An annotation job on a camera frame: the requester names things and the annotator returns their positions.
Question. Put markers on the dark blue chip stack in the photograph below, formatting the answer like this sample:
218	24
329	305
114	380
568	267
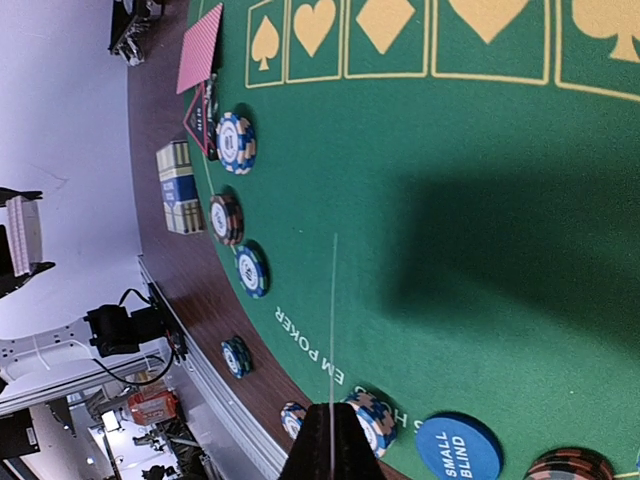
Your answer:
237	356

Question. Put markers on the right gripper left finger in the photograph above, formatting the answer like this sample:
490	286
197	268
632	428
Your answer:
310	455

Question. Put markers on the blue chip stack mat bottom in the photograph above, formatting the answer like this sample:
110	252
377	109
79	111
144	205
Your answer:
376	419

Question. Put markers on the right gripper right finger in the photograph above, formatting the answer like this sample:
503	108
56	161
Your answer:
353	457

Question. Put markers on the blue round blind button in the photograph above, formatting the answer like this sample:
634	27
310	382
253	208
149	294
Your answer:
453	445

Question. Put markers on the pink card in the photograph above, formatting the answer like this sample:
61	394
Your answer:
198	50

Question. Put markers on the round green poker mat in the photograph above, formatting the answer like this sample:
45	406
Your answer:
447	197

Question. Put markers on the gold card deck box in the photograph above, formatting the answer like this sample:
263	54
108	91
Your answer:
182	210

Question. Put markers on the black chip carrying case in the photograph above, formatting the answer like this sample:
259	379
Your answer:
129	20

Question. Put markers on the green blue chip mat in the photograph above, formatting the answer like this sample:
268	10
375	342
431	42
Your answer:
252	271

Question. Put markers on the brown chip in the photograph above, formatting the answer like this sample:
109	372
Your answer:
226	219
572	463

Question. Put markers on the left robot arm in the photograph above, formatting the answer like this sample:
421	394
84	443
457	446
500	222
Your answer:
106	331

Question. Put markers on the red black triangular button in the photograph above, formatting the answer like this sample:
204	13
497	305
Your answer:
198	122

